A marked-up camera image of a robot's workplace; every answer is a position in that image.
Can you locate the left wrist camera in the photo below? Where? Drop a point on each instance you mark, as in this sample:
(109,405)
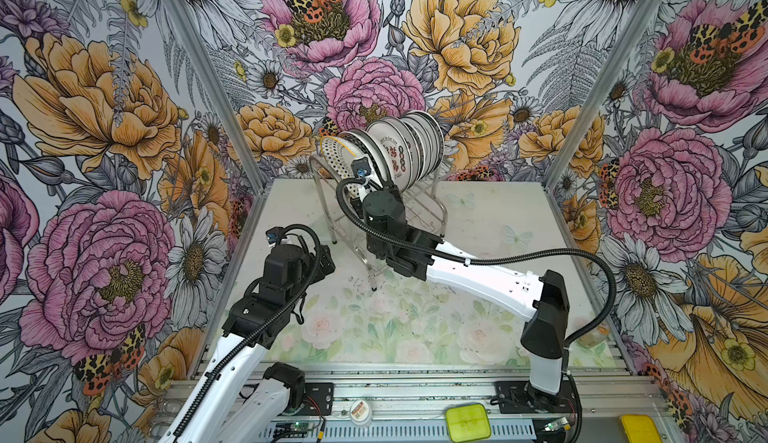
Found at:
(280,235)

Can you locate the red floral pattern plate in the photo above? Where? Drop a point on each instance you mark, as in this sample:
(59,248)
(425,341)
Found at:
(411,142)

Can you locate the silver wire dish rack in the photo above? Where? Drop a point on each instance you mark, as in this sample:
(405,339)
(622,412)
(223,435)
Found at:
(416,216)

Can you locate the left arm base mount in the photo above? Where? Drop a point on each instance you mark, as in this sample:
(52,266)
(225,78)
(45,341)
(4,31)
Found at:
(318,399)

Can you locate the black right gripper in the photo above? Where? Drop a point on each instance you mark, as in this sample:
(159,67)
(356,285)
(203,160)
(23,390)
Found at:
(396,191)

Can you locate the yellow rim dotted plate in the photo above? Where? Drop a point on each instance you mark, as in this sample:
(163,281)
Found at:
(339,154)

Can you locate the round tape roll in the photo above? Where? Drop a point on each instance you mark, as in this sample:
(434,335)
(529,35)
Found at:
(360,413)

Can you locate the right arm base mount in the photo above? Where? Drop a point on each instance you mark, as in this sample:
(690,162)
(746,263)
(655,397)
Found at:
(519,397)

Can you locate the right aluminium corner post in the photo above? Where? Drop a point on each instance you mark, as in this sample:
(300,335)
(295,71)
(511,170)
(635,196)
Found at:
(609,72)

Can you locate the aluminium corner post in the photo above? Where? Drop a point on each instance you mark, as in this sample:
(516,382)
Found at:
(609,72)
(194,44)

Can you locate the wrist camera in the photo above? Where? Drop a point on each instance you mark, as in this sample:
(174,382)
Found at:
(360,167)
(280,235)

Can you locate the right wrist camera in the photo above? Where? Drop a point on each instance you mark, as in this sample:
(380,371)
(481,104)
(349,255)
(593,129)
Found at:
(360,167)

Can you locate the yellow box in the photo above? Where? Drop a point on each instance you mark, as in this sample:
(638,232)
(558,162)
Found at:
(640,429)

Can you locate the black striped rim plate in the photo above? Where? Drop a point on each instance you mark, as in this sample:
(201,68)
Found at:
(397,151)

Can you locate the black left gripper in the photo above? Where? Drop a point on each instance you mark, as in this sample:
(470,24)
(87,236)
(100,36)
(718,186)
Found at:
(327,266)

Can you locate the left aluminium corner post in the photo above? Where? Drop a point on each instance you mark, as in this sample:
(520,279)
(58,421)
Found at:
(194,44)

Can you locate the black geometric pattern plate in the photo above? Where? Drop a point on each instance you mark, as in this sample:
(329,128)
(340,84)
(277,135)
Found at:
(372,150)

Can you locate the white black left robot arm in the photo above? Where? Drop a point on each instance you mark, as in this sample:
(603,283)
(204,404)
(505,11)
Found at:
(253,324)

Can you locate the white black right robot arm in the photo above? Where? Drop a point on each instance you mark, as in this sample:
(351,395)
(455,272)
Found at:
(540,301)

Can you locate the green square box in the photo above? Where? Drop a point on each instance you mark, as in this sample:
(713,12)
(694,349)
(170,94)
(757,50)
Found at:
(468,423)

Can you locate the green circuit board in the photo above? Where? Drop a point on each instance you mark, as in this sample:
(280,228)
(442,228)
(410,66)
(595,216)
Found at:
(295,430)

